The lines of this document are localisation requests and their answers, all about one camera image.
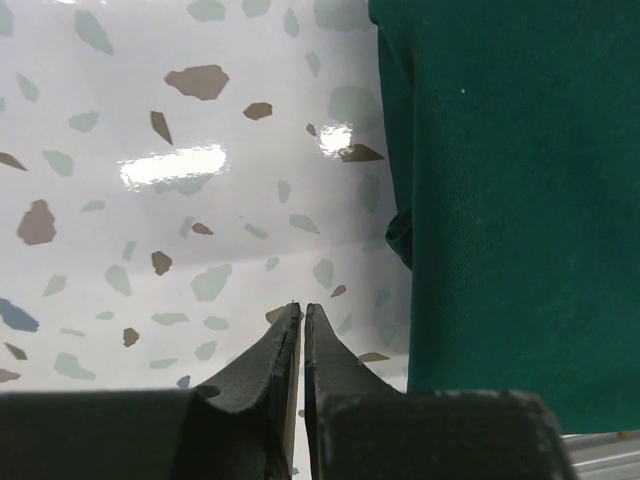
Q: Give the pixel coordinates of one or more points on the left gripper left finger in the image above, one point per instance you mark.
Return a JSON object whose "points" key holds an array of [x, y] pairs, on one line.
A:
{"points": [[238, 424]]}

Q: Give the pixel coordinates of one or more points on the green surgical cloth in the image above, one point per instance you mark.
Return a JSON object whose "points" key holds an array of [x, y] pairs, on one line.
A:
{"points": [[513, 140]]}

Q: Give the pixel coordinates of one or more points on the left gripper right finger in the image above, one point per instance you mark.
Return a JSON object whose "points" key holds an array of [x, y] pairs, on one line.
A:
{"points": [[360, 427]]}

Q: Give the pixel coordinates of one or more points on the aluminium rail frame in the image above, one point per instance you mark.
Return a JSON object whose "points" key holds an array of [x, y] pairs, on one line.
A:
{"points": [[605, 456]]}

